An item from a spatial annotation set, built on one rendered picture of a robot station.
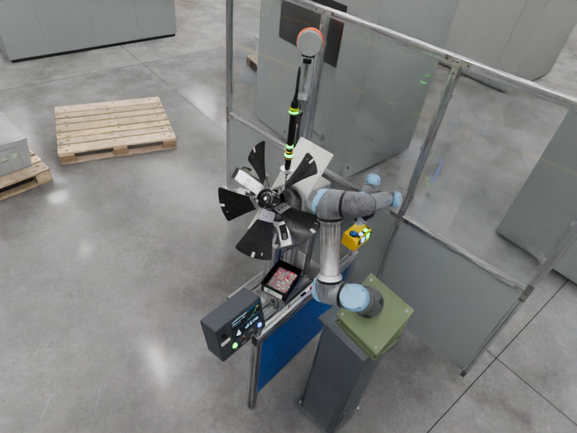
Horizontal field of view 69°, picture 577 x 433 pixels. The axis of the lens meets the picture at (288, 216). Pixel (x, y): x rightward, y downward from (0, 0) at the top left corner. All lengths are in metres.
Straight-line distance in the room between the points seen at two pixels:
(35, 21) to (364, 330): 6.33
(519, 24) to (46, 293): 7.02
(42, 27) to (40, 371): 5.16
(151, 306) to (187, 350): 0.49
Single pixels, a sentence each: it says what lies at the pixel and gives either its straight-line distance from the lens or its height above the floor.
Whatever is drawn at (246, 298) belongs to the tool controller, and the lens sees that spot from 1.90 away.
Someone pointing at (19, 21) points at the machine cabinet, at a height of 0.54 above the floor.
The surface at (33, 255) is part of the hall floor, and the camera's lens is 4.08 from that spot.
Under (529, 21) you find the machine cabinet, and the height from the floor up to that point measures 1.10.
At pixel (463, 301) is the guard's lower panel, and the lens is 3.01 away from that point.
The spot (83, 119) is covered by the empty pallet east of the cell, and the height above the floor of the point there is 0.14.
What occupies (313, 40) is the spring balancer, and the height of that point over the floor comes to 1.90.
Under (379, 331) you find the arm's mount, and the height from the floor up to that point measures 1.12.
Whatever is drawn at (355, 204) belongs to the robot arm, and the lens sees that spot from 1.73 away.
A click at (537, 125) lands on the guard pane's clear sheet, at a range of 2.33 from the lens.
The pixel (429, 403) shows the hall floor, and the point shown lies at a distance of 3.29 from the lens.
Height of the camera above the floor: 2.78
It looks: 42 degrees down
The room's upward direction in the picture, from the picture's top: 8 degrees clockwise
